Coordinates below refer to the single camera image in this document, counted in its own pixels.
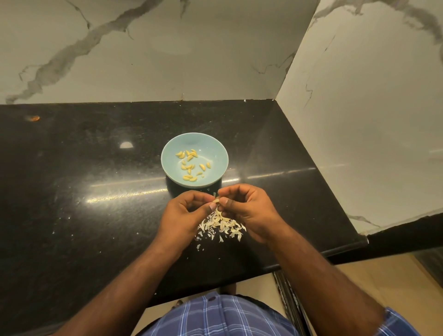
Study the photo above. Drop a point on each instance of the black cabinet trim strip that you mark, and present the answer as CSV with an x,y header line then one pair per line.
x,y
291,308

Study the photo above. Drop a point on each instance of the person's left foot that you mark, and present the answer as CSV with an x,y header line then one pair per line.
x,y
178,302

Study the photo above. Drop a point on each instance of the person's right forearm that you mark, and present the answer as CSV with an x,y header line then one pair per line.
x,y
332,291

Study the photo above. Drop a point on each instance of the person's left forearm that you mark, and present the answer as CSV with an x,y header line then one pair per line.
x,y
111,301

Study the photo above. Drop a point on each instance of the light blue bowl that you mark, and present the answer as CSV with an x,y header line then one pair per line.
x,y
214,176

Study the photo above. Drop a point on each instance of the small garlic clove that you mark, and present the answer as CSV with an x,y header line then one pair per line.
x,y
217,201

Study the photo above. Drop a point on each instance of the person's left hand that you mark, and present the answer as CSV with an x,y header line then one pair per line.
x,y
178,221

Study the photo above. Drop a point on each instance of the pile of garlic skins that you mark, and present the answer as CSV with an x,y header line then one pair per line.
x,y
221,226

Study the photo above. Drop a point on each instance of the cluster of peeled garlic cloves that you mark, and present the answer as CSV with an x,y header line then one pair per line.
x,y
191,155

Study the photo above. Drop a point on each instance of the blue plaid shirt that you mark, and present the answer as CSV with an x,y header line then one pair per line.
x,y
221,320

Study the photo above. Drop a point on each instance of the person's right hand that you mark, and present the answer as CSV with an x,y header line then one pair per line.
x,y
257,211

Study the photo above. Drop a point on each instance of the small orange scrap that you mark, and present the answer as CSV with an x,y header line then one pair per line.
x,y
32,118

